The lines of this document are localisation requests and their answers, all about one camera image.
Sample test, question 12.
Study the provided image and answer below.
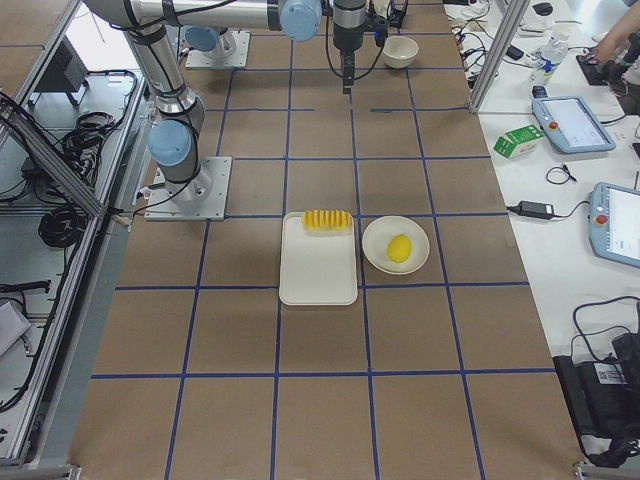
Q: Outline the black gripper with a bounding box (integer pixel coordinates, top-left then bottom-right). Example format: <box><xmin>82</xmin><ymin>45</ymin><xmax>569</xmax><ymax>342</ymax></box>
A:
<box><xmin>333</xmin><ymin>0</ymin><xmax>363</xmax><ymax>94</ymax></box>

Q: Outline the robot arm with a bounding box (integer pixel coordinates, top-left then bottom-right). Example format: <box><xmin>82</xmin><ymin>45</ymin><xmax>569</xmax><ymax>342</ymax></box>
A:
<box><xmin>184</xmin><ymin>26</ymin><xmax>237</xmax><ymax>58</ymax></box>
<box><xmin>86</xmin><ymin>1</ymin><xmax>386</xmax><ymax>201</ymax></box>

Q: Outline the person forearm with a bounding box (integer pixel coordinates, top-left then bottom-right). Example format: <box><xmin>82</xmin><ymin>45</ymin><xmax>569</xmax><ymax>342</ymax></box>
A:
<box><xmin>594</xmin><ymin>1</ymin><xmax>640</xmax><ymax>63</ymax></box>

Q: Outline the cream round plate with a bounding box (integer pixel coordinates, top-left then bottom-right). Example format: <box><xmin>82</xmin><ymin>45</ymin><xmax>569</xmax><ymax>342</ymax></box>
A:
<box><xmin>362</xmin><ymin>216</ymin><xmax>431</xmax><ymax>275</ymax></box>

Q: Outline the white bowl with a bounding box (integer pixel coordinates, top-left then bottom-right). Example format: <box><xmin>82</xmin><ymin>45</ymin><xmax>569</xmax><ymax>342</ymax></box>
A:
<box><xmin>382</xmin><ymin>36</ymin><xmax>419</xmax><ymax>69</ymax></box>

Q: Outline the black dish rack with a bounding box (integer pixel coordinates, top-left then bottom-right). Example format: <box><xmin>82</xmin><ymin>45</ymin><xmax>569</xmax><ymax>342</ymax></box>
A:
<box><xmin>369</xmin><ymin>0</ymin><xmax>409</xmax><ymax>29</ymax></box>

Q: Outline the green white carton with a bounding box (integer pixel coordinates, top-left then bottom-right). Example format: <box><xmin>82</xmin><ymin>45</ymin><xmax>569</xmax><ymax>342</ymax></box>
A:
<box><xmin>493</xmin><ymin>124</ymin><xmax>544</xmax><ymax>159</ymax></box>

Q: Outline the yellow toy lemon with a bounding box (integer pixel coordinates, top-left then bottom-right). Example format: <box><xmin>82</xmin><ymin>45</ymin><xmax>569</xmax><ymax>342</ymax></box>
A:
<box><xmin>386</xmin><ymin>234</ymin><xmax>412</xmax><ymax>263</ymax></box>

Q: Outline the clear plastic bottle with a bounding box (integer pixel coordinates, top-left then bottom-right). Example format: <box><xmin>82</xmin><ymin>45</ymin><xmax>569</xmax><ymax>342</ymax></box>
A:
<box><xmin>528</xmin><ymin>26</ymin><xmax>570</xmax><ymax>86</ymax></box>

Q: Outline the white rectangular tray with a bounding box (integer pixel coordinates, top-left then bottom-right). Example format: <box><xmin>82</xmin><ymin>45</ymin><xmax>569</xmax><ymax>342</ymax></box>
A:
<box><xmin>279</xmin><ymin>212</ymin><xmax>358</xmax><ymax>306</ymax></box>

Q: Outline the blue teach pendant far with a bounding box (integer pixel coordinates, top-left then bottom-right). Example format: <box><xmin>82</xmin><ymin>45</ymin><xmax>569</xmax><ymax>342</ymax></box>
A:
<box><xmin>531</xmin><ymin>96</ymin><xmax>616</xmax><ymax>154</ymax></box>

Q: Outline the blue teach pendant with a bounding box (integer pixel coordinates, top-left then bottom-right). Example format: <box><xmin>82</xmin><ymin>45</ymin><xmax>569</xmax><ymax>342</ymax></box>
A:
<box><xmin>531</xmin><ymin>96</ymin><xmax>616</xmax><ymax>154</ymax></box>
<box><xmin>589</xmin><ymin>182</ymin><xmax>640</xmax><ymax>268</ymax></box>

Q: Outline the black power adapter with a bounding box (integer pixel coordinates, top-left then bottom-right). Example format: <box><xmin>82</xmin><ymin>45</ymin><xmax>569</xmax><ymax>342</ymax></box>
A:
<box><xmin>518</xmin><ymin>200</ymin><xmax>555</xmax><ymax>220</ymax></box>

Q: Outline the blue teach pendant near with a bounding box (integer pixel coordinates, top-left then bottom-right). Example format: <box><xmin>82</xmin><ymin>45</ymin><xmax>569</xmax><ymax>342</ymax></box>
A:
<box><xmin>589</xmin><ymin>182</ymin><xmax>640</xmax><ymax>268</ymax></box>

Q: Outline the black equipment case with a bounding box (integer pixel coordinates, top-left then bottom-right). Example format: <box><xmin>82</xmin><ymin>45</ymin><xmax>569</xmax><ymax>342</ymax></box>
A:
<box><xmin>553</xmin><ymin>333</ymin><xmax>639</xmax><ymax>468</ymax></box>

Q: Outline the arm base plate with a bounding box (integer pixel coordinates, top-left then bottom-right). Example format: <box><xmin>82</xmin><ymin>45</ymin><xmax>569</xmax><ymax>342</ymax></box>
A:
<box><xmin>185</xmin><ymin>30</ymin><xmax>251</xmax><ymax>70</ymax></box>
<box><xmin>143</xmin><ymin>157</ymin><xmax>232</xmax><ymax>221</ymax></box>

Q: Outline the aluminium frame post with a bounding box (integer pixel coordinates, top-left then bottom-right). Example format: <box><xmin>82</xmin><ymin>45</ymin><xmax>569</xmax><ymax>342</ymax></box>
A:
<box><xmin>469</xmin><ymin>0</ymin><xmax>529</xmax><ymax>113</ymax></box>

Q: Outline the small black cable loop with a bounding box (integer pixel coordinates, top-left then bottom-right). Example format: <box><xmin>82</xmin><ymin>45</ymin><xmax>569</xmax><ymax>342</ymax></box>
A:
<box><xmin>544</xmin><ymin>162</ymin><xmax>578</xmax><ymax>185</ymax></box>

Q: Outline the black cable bundle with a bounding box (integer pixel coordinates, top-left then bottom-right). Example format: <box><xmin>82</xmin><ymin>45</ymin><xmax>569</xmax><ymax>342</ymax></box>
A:
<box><xmin>37</xmin><ymin>201</ymin><xmax>87</xmax><ymax>249</ymax></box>

